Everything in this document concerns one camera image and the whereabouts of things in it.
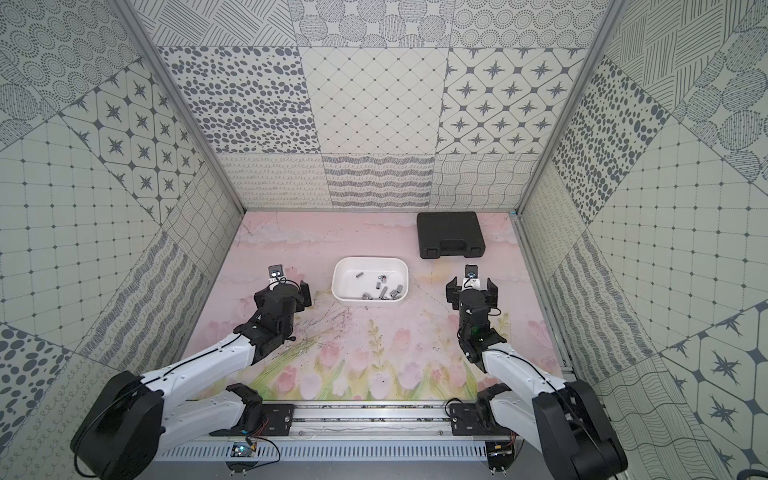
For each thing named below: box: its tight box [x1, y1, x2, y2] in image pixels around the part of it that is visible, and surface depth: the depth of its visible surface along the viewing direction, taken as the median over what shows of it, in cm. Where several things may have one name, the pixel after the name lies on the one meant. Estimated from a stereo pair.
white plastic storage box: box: [331, 256, 410, 305], surface depth 100 cm
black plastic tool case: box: [417, 211, 486, 259], surface depth 111 cm
